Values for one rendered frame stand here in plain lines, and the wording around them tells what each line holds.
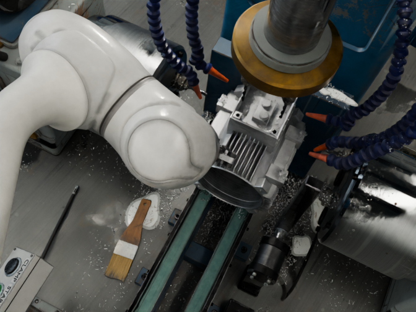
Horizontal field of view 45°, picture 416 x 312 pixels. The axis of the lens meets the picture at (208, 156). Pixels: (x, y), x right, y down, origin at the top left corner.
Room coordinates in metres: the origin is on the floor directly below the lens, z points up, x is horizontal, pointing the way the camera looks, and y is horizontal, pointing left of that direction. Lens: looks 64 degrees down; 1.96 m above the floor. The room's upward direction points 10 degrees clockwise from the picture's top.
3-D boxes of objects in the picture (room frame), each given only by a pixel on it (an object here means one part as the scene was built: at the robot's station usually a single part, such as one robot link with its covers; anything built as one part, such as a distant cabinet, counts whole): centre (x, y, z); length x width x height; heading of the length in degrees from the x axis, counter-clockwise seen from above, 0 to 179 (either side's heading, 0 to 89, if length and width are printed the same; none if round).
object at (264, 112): (0.52, -0.09, 1.11); 0.12 x 0.11 x 0.07; 164
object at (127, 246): (0.31, 0.14, 0.80); 0.21 x 0.05 x 0.01; 171
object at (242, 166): (0.49, -0.08, 1.01); 0.20 x 0.19 x 0.19; 164
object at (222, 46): (0.64, -0.13, 0.97); 0.30 x 0.11 x 0.34; 73
